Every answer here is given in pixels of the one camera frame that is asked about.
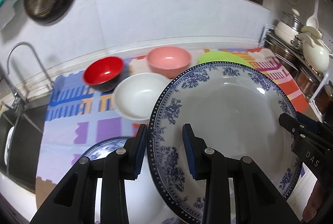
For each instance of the white ceramic pot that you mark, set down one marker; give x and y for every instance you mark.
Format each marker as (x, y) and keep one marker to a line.
(314, 52)

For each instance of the small blue floral plate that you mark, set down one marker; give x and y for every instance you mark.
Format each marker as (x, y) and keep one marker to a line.
(103, 148)

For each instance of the red and black bowl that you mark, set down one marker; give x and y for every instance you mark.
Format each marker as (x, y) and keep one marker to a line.
(104, 74)

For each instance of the steel kitchen sink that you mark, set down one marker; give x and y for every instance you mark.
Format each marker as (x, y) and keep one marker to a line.
(21, 137)

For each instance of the pink bowl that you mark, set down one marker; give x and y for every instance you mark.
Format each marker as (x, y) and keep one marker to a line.
(169, 61)

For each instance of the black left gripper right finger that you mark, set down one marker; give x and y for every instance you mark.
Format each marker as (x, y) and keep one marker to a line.
(234, 184)

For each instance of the large blue floral plate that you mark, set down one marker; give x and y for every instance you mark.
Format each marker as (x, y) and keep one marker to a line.
(235, 109)

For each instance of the operator right hand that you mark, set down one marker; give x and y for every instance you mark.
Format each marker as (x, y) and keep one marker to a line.
(318, 196)

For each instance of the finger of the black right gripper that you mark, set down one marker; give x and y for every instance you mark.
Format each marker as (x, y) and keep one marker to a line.
(310, 124)
(289, 123)

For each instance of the white bowl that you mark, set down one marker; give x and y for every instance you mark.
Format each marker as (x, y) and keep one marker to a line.
(135, 97)

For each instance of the green plate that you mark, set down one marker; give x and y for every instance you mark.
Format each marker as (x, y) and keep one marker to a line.
(222, 56)

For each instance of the metal dish rack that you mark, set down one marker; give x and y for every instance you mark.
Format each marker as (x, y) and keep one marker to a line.
(307, 78)

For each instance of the white pan with lid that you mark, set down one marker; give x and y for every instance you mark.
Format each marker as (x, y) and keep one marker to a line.
(289, 26)

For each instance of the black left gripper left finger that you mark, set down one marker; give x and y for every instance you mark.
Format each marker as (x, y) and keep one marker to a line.
(73, 198)

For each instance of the white ladle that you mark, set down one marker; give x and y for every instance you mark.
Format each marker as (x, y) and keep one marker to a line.
(313, 21)

